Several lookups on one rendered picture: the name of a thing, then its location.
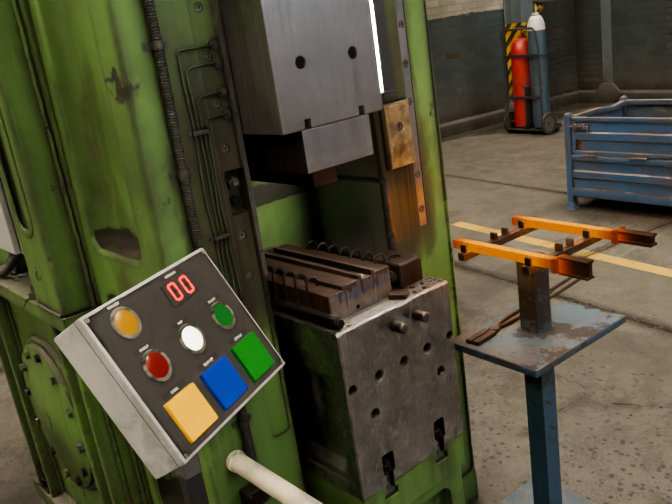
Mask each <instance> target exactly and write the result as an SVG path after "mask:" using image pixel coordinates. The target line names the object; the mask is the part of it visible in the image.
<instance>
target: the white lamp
mask: <svg viewBox="0 0 672 504"><path fill-rule="evenodd" d="M182 338H183V341H184V343H185V344H186V345H187V346H188V347H189V348H190V349H193V350H199V349H200V348H201V347H202V345H203V338H202V336H201V334H200V332H199V331H198V330H197V329H195V328H193V327H186V328H185V329H184V330H183V332H182Z"/></svg>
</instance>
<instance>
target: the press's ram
mask: <svg viewBox="0 0 672 504"><path fill-rule="evenodd" d="M218 4H219V9H220V15H221V20H222V26H223V31H224V36H225V42H226V47H227V53H228V58H229V64H230V69H231V75H232V80H233V85H234V91H235V96H236V102H237V107H238V113H239V118H240V124H241V129H242V134H250V135H287V134H291V133H295V132H299V131H303V130H305V128H314V127H318V126H322V125H326V124H329V123H333V122H337V121H341V120H345V119H349V118H353V117H356V116H359V115H363V114H368V113H372V112H376V111H380V110H382V109H383V102H382V94H381V86H380V78H379V70H378V62H377V54H376V46H375V38H374V29H373V21H372V13H371V5H370V0H218Z"/></svg>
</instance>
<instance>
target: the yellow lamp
mask: <svg viewBox="0 0 672 504"><path fill-rule="evenodd" d="M114 321H115V324H116V327H117V328H118V329H119V331H121V332H122V333H124V334H126V335H133V334H135V333H136V332H137V330H138V326H139V325H138V321H137V319H136V317H135V316H134V315H133V314H132V313H131V312H129V311H127V310H120V311H118V312H117V313H116V315H115V318H114Z"/></svg>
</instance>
